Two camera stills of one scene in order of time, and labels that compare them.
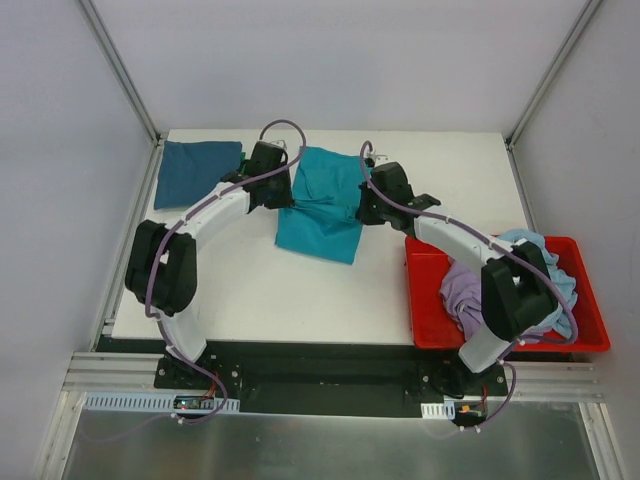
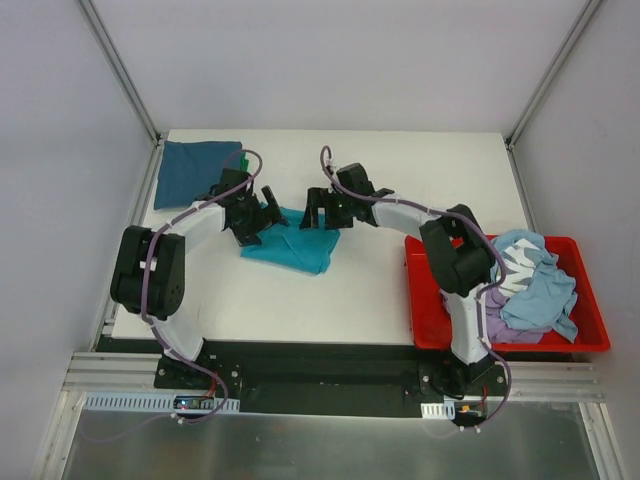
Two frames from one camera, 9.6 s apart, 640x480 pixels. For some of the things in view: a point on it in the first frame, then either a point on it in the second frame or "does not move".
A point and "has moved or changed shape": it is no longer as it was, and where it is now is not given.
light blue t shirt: [561, 319] does not move
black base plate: [311, 376] does not move
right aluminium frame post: [551, 73] does not move
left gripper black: [279, 195] -> [263, 215]
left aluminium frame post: [120, 69] does not move
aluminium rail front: [139, 372] does not move
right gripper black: [366, 209] -> [323, 211]
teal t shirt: [323, 222] has moved or changed shape
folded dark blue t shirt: [189, 168] does not move
